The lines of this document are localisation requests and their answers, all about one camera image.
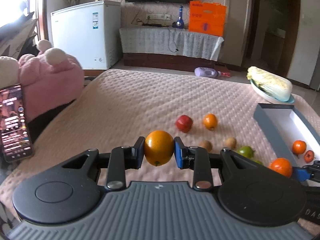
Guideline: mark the pink plush toy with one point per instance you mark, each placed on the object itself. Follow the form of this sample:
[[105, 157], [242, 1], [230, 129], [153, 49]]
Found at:
[[49, 80]]

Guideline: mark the black smartphone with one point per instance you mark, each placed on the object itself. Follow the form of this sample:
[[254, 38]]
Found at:
[[15, 137]]

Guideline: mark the white wall power socket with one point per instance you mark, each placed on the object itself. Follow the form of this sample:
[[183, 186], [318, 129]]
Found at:
[[164, 17]]

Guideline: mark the white shallow cardboard box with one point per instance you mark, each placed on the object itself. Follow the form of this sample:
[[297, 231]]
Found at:
[[282, 125]]

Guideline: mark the pink quilted table cover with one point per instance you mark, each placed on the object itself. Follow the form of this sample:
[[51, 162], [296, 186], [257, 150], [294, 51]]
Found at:
[[121, 105]]

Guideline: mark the dark red apple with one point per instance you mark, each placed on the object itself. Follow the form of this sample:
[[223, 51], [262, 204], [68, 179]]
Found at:
[[184, 123]]

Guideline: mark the green lime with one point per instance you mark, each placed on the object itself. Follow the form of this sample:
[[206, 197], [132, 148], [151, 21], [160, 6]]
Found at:
[[246, 151], [257, 161]]

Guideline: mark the orange tangerine with stem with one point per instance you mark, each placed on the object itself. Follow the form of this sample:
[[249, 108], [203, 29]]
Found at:
[[299, 148]]

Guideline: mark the blue glass bottle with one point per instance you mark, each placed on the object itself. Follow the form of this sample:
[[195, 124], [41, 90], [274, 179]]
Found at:
[[179, 24]]

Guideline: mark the cabinet with white cloth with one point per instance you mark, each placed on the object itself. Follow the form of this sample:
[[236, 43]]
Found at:
[[169, 48]]

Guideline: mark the large orange tangerine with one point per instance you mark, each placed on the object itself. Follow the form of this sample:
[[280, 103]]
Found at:
[[282, 166]]

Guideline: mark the napa cabbage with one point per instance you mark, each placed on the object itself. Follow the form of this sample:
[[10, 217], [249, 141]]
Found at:
[[272, 84]]

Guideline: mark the small orange citrus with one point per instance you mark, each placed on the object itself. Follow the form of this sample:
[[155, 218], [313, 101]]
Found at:
[[210, 121]]

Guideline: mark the orange paper bag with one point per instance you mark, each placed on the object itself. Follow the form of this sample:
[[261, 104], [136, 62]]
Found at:
[[207, 18]]

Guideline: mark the small red apple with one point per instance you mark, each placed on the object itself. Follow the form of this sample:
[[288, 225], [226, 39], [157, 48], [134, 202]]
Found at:
[[309, 156]]

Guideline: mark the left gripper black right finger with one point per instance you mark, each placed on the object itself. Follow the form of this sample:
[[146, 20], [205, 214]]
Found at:
[[200, 161]]

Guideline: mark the white chest freezer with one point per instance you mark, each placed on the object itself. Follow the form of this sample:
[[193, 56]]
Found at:
[[89, 32]]

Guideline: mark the yellow orange citrus fruit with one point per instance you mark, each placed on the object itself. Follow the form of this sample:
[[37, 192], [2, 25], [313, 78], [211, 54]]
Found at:
[[158, 148]]

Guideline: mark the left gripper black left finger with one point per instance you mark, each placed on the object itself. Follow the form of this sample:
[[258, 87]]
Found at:
[[120, 159]]

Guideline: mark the brown kiwi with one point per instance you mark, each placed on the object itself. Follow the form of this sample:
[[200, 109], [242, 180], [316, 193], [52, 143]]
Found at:
[[206, 145], [230, 143]]

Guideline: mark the light blue plate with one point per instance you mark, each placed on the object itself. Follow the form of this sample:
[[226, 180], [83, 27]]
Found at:
[[269, 98]]

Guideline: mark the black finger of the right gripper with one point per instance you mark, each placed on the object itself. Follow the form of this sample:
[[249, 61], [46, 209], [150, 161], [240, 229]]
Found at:
[[307, 172]]

